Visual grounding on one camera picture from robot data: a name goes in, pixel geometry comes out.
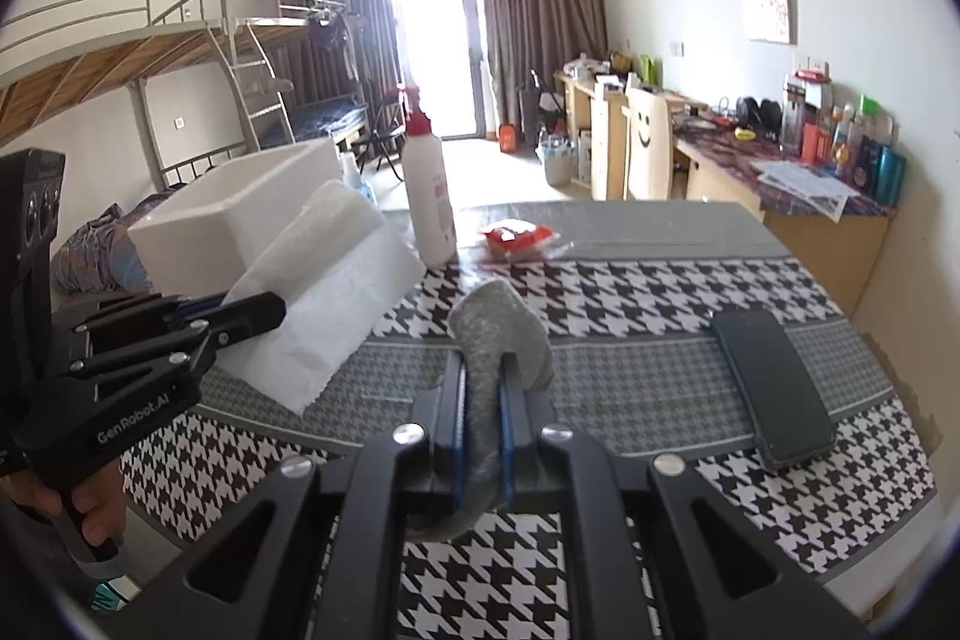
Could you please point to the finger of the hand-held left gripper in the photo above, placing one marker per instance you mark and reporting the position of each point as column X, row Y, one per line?
column 247, row 314
column 199, row 308

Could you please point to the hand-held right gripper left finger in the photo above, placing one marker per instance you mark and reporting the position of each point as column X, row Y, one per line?
column 455, row 430

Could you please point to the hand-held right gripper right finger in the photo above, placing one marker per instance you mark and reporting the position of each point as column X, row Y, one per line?
column 508, row 437

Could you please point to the white paper towel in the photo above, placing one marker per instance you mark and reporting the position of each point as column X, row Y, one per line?
column 322, row 295

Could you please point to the white foam box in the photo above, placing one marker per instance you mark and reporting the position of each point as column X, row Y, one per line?
column 225, row 205

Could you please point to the grey sock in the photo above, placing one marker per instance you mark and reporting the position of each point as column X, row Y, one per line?
column 495, row 325

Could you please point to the person's left hand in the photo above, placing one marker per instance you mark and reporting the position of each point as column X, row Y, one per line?
column 101, row 505

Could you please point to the purple orange crumpled quilt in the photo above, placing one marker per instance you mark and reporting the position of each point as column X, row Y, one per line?
column 90, row 250

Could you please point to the clear sanitizer bottle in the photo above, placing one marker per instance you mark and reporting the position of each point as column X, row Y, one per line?
column 357, row 179

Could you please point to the red snack packet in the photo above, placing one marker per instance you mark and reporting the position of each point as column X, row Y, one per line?
column 514, row 239

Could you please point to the dark blue bedding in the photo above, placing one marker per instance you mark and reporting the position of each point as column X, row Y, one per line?
column 330, row 115

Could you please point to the white bottle with red cap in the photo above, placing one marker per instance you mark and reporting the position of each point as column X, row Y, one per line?
column 429, row 197

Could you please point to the houndstooth tablecloth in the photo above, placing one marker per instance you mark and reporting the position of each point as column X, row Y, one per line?
column 675, row 295

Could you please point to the black folding chair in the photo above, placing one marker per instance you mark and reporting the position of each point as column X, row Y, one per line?
column 382, row 138

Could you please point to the dark rectangular case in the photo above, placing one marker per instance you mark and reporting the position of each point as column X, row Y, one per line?
column 772, row 385

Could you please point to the grey metal bunk bed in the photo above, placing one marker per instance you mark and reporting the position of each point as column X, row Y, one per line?
column 112, row 48
column 300, row 10

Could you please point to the white bucket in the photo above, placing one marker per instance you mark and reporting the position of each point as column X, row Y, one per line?
column 559, row 164

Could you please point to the dark hanging clothes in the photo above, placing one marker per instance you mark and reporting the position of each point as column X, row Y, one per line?
column 330, row 31

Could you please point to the orange bag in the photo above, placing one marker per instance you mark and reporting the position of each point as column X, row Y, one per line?
column 509, row 138

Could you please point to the light wooden desk with drawers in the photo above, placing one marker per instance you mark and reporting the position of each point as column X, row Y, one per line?
column 604, row 153

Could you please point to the brown curtain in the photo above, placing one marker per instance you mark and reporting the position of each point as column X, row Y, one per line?
column 337, row 10
column 540, row 10

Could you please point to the wooden chair with smiley face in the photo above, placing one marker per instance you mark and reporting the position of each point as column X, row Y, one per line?
column 649, row 145

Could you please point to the glass balcony door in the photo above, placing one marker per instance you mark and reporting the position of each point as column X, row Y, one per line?
column 435, row 33

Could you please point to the wooden desk with patterned cover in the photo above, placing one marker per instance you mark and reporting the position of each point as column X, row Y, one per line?
column 817, row 242

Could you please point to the white papers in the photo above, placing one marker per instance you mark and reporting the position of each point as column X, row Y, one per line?
column 806, row 186

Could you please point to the green packet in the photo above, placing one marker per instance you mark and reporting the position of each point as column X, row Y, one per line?
column 646, row 69

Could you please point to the black bag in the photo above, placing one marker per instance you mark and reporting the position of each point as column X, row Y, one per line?
column 759, row 114

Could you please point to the dark thermos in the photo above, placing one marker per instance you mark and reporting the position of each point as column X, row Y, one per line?
column 792, row 123

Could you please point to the red and white box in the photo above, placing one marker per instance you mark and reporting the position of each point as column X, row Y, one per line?
column 808, row 91

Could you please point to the teal bottle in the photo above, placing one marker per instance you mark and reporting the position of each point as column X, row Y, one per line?
column 892, row 179

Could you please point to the green capped bottle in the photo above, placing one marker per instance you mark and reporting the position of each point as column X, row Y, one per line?
column 868, row 130

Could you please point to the white wall switch panel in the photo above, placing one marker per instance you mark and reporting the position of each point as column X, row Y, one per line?
column 811, row 64

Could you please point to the pink cartoon wall picture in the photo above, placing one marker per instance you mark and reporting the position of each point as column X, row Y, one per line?
column 767, row 6

